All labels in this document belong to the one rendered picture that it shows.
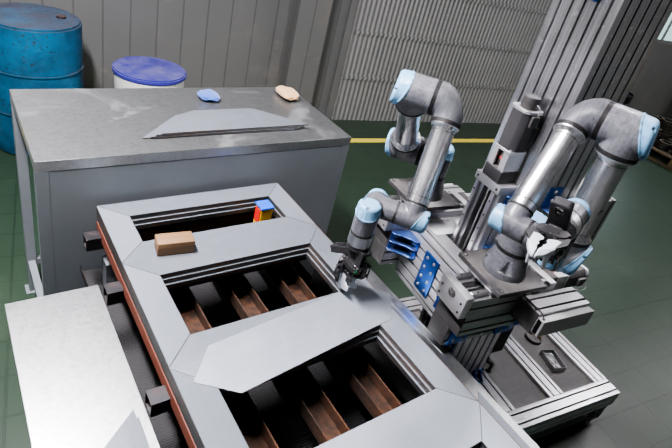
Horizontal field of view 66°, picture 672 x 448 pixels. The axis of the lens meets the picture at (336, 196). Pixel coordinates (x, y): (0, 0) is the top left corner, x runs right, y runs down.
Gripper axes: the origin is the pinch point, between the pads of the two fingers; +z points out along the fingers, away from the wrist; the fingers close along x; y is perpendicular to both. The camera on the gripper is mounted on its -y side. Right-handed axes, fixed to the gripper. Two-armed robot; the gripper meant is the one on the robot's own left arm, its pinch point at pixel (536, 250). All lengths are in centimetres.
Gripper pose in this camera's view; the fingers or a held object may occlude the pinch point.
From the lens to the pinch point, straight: 119.0
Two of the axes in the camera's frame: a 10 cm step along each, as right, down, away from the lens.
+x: -7.9, -3.5, 5.1
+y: -1.1, 8.9, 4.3
